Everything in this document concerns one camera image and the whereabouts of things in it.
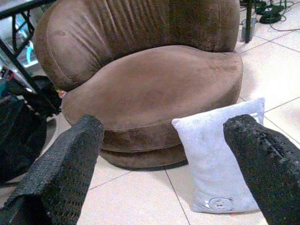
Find large black bag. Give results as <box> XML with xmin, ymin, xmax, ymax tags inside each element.
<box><xmin>0</xmin><ymin>95</ymin><xmax>47</xmax><ymax>183</ymax></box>

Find grey rectangular pillow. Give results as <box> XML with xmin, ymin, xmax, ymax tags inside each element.
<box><xmin>172</xmin><ymin>97</ymin><xmax>265</xmax><ymax>214</ymax></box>

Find long black floor cable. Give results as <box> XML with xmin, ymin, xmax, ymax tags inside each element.
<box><xmin>269</xmin><ymin>14</ymin><xmax>300</xmax><ymax>33</ymax></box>

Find black routers with antennas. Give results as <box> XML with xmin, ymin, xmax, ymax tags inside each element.
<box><xmin>255</xmin><ymin>0</ymin><xmax>285</xmax><ymax>24</ymax></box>

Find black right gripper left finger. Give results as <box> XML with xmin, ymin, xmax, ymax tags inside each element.
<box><xmin>0</xmin><ymin>114</ymin><xmax>105</xmax><ymax>225</ymax></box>

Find brown round velvet sofa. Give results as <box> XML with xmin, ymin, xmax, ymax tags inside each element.
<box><xmin>33</xmin><ymin>0</ymin><xmax>244</xmax><ymax>171</ymax></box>

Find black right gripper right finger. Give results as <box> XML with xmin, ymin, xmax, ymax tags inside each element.
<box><xmin>222</xmin><ymin>114</ymin><xmax>300</xmax><ymax>225</ymax></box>

